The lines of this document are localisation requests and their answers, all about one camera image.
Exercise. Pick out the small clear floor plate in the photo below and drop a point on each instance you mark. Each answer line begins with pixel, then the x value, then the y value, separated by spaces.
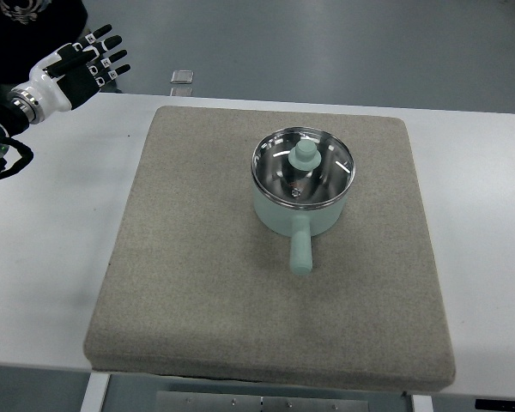
pixel 182 77

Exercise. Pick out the beige fabric mat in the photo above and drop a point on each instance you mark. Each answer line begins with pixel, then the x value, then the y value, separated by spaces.
pixel 197 286

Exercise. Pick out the black patterned cloth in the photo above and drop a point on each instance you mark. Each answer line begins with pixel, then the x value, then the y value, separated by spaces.
pixel 31 30

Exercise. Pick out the metal bracket under table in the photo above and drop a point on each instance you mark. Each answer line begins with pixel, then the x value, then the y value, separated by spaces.
pixel 193 401

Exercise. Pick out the mint green pot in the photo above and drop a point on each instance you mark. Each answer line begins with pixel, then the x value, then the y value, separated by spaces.
pixel 300 213

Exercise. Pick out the glass lid with green knob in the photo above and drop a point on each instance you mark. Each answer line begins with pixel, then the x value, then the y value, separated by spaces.
pixel 302 168

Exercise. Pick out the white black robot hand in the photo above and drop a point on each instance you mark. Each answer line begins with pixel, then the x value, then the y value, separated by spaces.
pixel 77 71

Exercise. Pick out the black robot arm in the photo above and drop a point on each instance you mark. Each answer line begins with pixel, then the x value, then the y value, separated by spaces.
pixel 16 115

